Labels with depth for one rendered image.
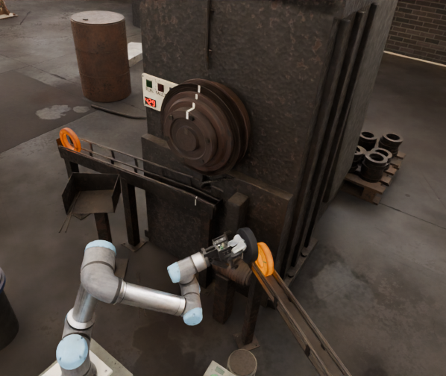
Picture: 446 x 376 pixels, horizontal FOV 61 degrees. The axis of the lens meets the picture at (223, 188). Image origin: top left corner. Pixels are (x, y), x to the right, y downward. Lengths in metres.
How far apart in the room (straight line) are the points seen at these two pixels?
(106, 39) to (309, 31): 3.21
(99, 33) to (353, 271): 3.42
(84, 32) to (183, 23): 2.73
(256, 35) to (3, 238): 2.25
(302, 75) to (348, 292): 1.58
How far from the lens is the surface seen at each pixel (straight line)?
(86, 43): 4.57
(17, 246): 3.01
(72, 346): 1.74
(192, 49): 1.89
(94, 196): 2.30
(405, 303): 2.82
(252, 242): 1.58
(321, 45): 1.58
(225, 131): 1.70
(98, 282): 1.43
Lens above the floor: 2.01
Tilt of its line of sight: 38 degrees down
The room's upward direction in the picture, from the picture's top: 5 degrees clockwise
